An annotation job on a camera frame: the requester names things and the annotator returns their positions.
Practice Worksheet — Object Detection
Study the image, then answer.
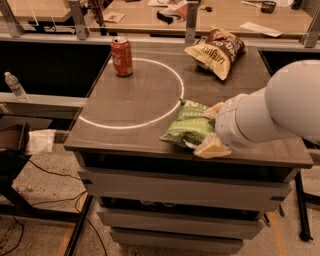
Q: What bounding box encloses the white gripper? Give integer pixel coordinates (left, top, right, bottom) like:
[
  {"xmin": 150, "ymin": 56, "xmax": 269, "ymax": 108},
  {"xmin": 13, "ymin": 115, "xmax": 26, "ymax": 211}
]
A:
[{"xmin": 194, "ymin": 93, "xmax": 266, "ymax": 159}]

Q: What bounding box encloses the green jalapeno chip bag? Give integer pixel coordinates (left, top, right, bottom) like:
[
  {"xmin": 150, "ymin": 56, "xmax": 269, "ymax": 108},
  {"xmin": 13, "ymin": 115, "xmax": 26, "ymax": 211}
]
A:
[{"xmin": 160, "ymin": 99, "xmax": 214, "ymax": 148}]

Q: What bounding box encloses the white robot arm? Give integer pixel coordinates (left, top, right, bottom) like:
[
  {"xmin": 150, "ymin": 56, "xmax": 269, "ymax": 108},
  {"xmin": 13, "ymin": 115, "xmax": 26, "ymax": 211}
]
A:
[{"xmin": 194, "ymin": 60, "xmax": 320, "ymax": 159}]

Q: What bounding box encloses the brown and cream chip bag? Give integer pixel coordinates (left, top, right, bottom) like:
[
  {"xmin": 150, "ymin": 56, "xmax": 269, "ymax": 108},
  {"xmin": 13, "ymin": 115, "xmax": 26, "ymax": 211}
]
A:
[{"xmin": 185, "ymin": 27, "xmax": 245, "ymax": 80}]

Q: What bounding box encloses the red coke can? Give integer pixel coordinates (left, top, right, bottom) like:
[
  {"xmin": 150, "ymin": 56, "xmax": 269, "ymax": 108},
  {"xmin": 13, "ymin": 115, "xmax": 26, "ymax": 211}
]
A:
[{"xmin": 111, "ymin": 37, "xmax": 133, "ymax": 77}]

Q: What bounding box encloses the grey drawer cabinet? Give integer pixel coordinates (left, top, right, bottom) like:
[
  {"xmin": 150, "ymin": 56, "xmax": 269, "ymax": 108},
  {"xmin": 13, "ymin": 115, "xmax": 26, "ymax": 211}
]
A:
[{"xmin": 63, "ymin": 44, "xmax": 315, "ymax": 256}]

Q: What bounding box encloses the bottom grey drawer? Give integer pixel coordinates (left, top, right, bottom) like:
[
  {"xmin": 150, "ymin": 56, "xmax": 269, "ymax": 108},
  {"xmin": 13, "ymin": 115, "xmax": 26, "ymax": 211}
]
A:
[{"xmin": 110, "ymin": 228, "xmax": 243, "ymax": 254}]

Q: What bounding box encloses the grey drawer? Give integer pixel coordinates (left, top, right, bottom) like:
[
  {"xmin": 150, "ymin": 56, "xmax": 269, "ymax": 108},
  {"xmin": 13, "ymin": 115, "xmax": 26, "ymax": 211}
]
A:
[
  {"xmin": 110, "ymin": 228, "xmax": 243, "ymax": 254},
  {"xmin": 97, "ymin": 208, "xmax": 263, "ymax": 239},
  {"xmin": 78, "ymin": 167, "xmax": 291, "ymax": 211}
]

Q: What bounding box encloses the black headband object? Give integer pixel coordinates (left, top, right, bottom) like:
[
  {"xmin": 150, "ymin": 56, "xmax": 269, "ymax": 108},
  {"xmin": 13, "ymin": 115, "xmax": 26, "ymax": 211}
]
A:
[{"xmin": 157, "ymin": 9, "xmax": 181, "ymax": 24}]

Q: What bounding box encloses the top grey drawer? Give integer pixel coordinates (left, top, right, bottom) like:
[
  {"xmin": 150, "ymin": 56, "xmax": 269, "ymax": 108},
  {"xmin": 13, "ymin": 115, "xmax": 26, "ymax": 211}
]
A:
[{"xmin": 78, "ymin": 167, "xmax": 291, "ymax": 211}]

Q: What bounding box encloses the middle grey drawer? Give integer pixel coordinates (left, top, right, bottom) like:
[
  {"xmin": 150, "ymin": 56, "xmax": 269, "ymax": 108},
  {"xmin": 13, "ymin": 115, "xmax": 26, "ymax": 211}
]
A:
[{"xmin": 97, "ymin": 208, "xmax": 263, "ymax": 239}]

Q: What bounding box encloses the wooden background desk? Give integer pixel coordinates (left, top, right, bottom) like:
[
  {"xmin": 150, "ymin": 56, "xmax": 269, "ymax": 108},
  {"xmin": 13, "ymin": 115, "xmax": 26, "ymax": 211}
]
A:
[{"xmin": 103, "ymin": 0, "xmax": 312, "ymax": 36}]

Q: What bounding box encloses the black mesh pen cup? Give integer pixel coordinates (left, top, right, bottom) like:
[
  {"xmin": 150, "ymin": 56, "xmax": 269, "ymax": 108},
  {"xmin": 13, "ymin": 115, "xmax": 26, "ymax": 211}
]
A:
[{"xmin": 260, "ymin": 1, "xmax": 277, "ymax": 14}]

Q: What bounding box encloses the small paper card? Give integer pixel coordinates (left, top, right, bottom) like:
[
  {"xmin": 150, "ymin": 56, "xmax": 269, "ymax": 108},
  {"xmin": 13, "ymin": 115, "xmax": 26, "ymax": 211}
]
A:
[{"xmin": 103, "ymin": 12, "xmax": 125, "ymax": 23}]

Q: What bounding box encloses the black side stand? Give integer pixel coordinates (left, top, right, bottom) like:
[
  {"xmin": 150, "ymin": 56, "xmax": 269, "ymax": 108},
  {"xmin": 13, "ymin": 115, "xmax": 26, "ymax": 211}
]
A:
[{"xmin": 0, "ymin": 122, "xmax": 33, "ymax": 216}]

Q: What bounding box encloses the clear plastic water bottle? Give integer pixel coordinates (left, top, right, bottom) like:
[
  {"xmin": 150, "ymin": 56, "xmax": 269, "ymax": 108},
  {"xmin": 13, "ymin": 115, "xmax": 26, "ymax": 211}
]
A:
[{"xmin": 4, "ymin": 72, "xmax": 29, "ymax": 102}]

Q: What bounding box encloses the black floor cable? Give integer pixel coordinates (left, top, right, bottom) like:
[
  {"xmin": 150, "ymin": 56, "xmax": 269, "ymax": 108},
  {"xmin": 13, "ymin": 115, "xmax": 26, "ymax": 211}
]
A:
[{"xmin": 0, "ymin": 159, "xmax": 108, "ymax": 256}]

